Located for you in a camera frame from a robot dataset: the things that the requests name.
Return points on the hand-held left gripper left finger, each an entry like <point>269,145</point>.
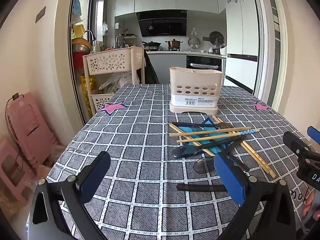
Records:
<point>95,180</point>

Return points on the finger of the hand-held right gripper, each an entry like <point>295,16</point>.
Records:
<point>296,145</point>
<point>314,134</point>

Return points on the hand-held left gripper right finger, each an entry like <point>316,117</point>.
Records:
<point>230,177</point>

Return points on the dark translucent plastic spoon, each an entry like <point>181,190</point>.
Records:
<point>203,166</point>
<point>225,125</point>
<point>183,152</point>
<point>198,129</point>
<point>200,187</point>

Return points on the blue patterned wooden chopstick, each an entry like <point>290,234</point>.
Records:
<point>250,131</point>

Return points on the beige plastic utensil holder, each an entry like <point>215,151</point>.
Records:
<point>195,80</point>

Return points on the person's right hand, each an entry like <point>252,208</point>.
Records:
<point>311,205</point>

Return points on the grey checked star tablecloth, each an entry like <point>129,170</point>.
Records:
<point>140,140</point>

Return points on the pink plastic folding stool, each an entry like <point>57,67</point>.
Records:
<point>12,165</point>
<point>30,125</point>

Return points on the clear plastic bags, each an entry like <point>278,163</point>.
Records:
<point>117,82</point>

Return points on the beige plastic storage cart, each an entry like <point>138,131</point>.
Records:
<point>110,61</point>

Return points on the black built-in oven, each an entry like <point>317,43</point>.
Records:
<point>203,60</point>

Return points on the red container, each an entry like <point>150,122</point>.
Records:
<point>78,60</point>

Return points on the black garbage bag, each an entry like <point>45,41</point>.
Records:
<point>151,70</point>

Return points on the white refrigerator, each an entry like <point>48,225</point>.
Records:
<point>240,35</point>

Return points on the grey base cabinet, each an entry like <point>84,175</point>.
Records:
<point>170,67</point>

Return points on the round black rack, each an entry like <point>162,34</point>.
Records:
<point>216,38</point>

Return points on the metal canister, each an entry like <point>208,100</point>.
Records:
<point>97,47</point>

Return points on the metal bowl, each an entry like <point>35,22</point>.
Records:
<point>81,45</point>

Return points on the round metal strainer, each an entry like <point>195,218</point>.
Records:
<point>194,42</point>

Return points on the glass kettle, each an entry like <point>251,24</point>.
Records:
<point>120,42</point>

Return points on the spice rack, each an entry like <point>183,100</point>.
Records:
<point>130,41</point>

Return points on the copper pot with lid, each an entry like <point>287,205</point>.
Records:
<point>173,43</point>

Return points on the black wok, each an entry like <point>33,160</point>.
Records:
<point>151,44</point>

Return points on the kitchen faucet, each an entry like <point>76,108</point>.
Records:
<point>90,33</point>

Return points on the white plastic bag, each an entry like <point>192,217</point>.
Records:
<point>104,28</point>

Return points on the black range hood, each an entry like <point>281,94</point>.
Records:
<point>162,25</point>

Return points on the blue hanging bag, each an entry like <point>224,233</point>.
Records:
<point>78,6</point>

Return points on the wall switch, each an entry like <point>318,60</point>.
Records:
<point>40,14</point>

